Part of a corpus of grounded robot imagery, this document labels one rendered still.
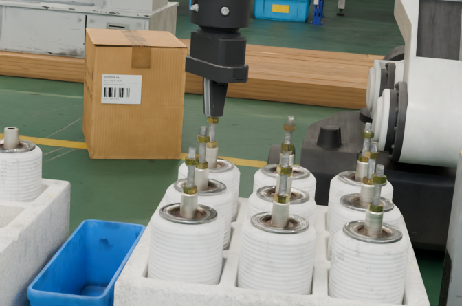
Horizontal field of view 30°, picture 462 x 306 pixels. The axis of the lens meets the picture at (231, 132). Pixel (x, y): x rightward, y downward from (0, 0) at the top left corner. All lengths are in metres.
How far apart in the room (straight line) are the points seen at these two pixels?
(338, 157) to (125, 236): 0.45
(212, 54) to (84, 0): 2.21
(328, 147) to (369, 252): 0.62
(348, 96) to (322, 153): 1.47
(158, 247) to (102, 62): 1.16
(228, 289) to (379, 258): 0.19
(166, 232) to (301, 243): 0.17
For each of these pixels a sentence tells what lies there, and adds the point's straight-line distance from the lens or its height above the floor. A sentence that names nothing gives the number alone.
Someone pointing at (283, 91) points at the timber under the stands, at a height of 0.04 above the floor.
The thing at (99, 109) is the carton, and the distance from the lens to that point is 2.23.
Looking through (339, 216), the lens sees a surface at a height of 0.24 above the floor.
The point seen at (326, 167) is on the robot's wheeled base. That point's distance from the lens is 1.64.
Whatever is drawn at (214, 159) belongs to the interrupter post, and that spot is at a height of 0.26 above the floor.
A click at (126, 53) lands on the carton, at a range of 2.21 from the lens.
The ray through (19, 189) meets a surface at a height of 0.20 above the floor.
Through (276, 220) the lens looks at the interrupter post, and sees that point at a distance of 1.10.
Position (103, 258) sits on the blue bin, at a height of 0.06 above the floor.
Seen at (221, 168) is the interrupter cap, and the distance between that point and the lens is 1.32.
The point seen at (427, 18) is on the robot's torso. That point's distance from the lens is 1.64.
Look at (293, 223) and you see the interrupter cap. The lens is 1.11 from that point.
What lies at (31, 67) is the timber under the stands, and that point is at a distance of 3.30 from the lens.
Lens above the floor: 0.62
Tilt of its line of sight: 14 degrees down
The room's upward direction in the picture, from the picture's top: 4 degrees clockwise
